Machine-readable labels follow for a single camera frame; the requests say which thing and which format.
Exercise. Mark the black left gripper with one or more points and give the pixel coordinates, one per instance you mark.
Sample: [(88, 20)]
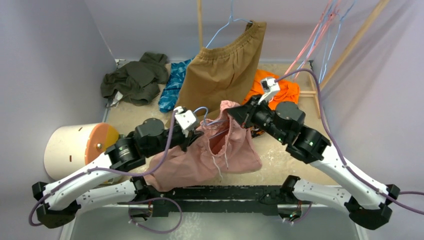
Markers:
[(193, 134)]

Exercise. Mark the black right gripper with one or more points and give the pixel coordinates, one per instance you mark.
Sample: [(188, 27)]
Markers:
[(247, 115)]

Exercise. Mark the light blue wire hanger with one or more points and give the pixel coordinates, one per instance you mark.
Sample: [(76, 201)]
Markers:
[(210, 123)]

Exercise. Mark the pink shorts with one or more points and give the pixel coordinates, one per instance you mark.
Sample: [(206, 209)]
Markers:
[(178, 169)]

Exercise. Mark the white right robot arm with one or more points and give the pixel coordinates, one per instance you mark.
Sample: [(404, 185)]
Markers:
[(365, 200)]

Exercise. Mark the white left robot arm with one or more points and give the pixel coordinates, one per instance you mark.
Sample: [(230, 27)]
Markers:
[(109, 179)]

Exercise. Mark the camouflage patterned shorts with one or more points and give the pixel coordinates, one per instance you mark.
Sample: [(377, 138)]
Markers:
[(256, 132)]

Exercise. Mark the blue patterned shorts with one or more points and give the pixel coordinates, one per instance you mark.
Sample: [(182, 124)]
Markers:
[(170, 93)]

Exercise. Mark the orange shorts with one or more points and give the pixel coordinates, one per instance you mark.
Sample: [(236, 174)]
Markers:
[(289, 91)]

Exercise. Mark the tan khaki shorts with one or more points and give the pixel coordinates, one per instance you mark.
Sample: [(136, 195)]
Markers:
[(222, 74)]

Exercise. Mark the dark green shorts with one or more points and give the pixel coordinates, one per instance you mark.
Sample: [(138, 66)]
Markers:
[(137, 81)]

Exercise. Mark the light blue hanger holding shorts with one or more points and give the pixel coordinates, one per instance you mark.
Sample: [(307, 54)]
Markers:
[(231, 19)]

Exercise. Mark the light blue hanger middle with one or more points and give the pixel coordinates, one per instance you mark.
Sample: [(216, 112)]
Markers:
[(325, 43)]

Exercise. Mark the white cylindrical bin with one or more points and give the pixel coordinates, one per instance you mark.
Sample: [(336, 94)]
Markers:
[(65, 151)]

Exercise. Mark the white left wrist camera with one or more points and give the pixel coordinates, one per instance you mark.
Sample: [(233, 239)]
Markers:
[(187, 120)]

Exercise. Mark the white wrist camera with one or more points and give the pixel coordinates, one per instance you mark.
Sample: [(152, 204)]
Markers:
[(187, 120), (270, 88)]

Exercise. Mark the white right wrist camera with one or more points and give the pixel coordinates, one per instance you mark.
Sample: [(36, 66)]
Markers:
[(270, 88)]

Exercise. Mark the white pink shorts drawstring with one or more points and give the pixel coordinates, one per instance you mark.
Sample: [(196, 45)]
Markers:
[(226, 160)]

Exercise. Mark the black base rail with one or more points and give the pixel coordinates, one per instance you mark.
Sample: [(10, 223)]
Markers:
[(261, 199)]

